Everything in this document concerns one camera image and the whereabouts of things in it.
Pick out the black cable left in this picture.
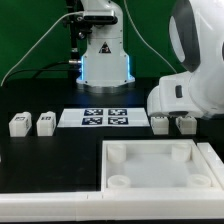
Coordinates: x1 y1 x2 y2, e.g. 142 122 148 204
5 61 82 83

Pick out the white right fence bar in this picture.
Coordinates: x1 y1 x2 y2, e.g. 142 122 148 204
197 143 224 190

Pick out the grey cable right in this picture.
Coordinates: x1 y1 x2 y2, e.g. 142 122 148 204
123 0 178 75

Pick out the white front fence bar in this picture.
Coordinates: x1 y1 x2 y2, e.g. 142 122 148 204
0 189 224 222

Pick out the white square table top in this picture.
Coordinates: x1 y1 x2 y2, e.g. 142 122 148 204
101 139 221 191

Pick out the white fence bar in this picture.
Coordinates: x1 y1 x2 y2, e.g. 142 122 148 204
197 143 224 190
0 189 224 222

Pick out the sheet with four tags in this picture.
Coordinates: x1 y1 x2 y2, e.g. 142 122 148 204
58 108 149 128

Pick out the grey cable left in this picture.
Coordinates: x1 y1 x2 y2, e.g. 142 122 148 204
0 11 85 88

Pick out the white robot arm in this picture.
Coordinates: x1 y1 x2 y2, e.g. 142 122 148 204
77 0 224 118

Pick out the grey cable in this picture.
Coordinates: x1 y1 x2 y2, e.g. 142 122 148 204
0 11 85 88
123 0 178 75

